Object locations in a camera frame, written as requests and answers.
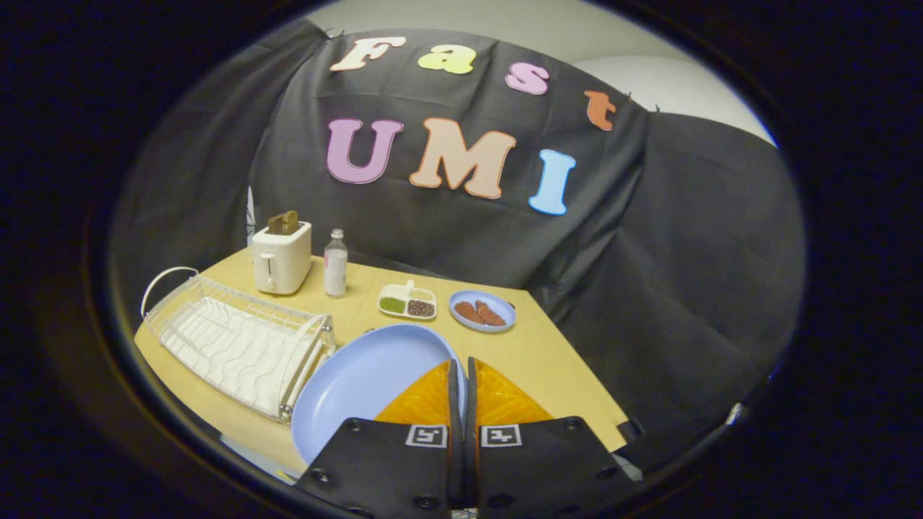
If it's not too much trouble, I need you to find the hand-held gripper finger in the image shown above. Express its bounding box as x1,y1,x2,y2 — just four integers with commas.
464,356,637,517
294,358,464,514

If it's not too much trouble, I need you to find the large blue plate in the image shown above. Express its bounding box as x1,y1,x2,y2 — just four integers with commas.
291,324,467,466

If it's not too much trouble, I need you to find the white wire dish rack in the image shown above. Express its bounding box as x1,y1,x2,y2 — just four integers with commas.
140,267,337,423

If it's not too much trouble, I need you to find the small blue plate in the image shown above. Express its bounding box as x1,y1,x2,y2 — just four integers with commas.
449,290,517,334

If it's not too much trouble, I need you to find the white divided tray with beans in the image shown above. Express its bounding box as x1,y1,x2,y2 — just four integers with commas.
378,281,438,321

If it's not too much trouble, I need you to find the clear plastic bottle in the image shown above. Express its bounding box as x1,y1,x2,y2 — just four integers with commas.
324,229,348,298

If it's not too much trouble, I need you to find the black backdrop cloth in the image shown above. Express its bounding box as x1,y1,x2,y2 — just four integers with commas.
110,17,806,473

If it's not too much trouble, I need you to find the white toaster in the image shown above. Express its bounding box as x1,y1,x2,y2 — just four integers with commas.
250,221,313,296

